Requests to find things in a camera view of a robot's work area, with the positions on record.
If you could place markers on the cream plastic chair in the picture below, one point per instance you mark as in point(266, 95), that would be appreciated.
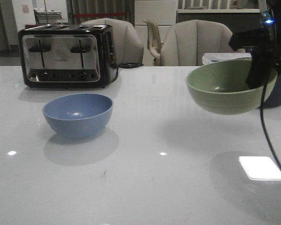
point(154, 43)

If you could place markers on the dark blue cooking pot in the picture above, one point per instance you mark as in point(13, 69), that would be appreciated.
point(274, 100)

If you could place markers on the metal cart in background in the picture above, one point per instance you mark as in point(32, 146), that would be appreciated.
point(47, 17)

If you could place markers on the black chrome four-slot toaster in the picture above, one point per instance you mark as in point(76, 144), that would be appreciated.
point(68, 56)

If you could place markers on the clear plastic storage container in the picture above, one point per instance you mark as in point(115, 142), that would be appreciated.
point(208, 58)

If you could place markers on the beige upholstered chair left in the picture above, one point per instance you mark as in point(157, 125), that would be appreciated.
point(127, 43)

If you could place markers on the beige upholstered chair right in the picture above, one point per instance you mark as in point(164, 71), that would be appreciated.
point(186, 42)

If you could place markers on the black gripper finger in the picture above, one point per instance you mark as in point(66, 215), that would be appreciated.
point(261, 70)

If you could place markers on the white cabinet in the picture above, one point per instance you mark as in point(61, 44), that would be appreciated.
point(163, 12)

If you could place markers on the green plastic bowl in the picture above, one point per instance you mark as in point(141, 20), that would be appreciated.
point(220, 87)

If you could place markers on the beige upholstered chair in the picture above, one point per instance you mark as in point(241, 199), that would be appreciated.
point(127, 43)
point(186, 42)

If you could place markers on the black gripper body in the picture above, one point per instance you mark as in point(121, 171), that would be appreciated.
point(263, 42)

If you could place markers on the blue plastic bowl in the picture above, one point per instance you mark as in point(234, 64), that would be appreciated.
point(78, 115)

